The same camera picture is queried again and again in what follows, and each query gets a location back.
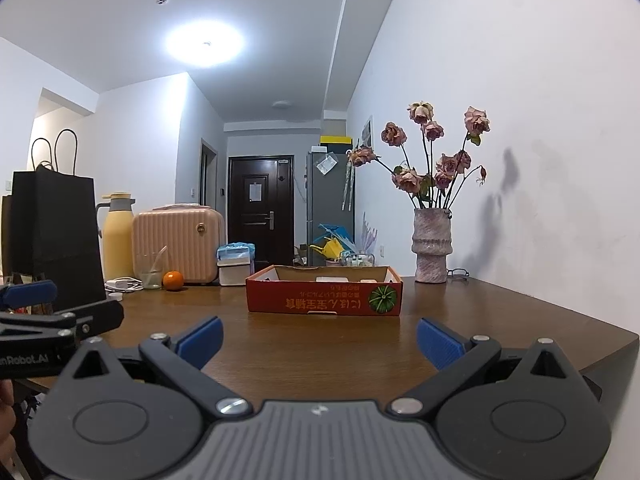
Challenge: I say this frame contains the side doorway frame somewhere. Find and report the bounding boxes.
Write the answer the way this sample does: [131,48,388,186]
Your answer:
[200,138,219,206]

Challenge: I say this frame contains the pink textured vase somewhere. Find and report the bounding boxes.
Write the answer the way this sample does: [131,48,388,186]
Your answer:
[411,207,453,285]

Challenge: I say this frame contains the red cardboard box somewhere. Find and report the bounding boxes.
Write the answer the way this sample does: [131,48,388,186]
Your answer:
[245,264,403,318]

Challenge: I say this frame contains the pink ribbed suitcase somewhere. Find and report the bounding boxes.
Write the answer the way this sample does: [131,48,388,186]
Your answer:
[132,204,226,286]

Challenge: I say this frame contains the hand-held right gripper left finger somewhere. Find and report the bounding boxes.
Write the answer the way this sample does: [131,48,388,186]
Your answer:
[59,316,255,418]

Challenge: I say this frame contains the dark brown entrance door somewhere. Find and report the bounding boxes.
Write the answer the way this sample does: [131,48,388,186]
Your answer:
[227,155,295,266]

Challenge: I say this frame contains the purple decorative plant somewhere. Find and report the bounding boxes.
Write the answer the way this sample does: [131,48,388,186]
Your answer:
[361,212,377,256]

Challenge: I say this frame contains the dried pink rose bouquet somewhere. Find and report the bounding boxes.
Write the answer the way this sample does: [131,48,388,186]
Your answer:
[348,101,492,211]

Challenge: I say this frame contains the glass cup with straw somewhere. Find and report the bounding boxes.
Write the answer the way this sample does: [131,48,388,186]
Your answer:
[136,246,168,290]

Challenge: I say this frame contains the round ceiling light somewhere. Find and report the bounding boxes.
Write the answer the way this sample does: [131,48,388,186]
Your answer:
[166,21,246,67]

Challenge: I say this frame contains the yellow thermos jug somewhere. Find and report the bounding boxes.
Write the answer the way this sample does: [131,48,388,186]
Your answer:
[96,192,135,281]

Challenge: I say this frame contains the black paper bag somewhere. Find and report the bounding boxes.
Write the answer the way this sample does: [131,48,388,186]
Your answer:
[1,129,107,306]

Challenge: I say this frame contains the yellow watering can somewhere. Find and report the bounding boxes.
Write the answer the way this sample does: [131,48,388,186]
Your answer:
[310,240,341,261]

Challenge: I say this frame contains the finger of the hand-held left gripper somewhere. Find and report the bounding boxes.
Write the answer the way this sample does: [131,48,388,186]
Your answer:
[56,301,125,347]
[0,281,57,312]

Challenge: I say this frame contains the white storage box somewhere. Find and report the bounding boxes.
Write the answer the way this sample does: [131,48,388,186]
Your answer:
[217,260,252,287]

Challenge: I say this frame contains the blue folded stool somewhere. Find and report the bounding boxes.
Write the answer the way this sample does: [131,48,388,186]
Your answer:
[317,222,353,251]

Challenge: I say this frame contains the white folded umbrella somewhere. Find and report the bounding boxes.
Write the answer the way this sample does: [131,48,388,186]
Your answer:
[341,151,357,212]

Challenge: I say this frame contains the person's left hand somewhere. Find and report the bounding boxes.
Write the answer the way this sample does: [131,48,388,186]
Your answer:
[0,380,17,461]

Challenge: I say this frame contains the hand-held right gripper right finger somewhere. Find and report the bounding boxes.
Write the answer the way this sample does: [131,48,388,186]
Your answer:
[387,316,583,418]

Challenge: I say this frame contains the grey refrigerator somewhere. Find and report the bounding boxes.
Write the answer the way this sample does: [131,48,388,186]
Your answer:
[306,151,355,267]

